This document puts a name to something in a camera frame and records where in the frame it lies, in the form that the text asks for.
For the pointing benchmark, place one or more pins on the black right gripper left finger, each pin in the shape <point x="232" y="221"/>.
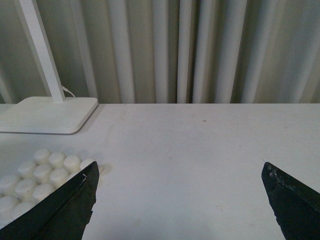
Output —
<point x="63" y="215"/>

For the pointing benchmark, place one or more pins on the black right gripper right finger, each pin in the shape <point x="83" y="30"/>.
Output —
<point x="296" y="206"/>

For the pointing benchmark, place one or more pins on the white studded base plate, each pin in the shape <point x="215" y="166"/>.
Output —
<point x="35" y="180"/>

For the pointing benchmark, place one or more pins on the white desk lamp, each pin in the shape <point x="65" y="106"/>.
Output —
<point x="54" y="114"/>

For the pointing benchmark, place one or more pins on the grey pleated curtain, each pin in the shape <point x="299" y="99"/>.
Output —
<point x="186" y="51"/>

